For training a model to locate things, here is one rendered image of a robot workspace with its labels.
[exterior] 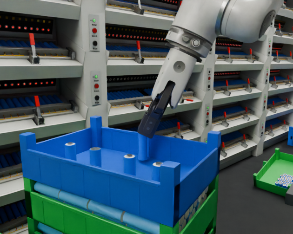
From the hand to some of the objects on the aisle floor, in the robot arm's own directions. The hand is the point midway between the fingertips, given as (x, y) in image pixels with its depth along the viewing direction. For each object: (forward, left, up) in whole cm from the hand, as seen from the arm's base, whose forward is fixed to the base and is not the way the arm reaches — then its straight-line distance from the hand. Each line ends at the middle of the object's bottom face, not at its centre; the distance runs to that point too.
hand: (149, 124), depth 53 cm
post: (+64, -156, -53) cm, 177 cm away
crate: (+20, -119, -49) cm, 130 cm away
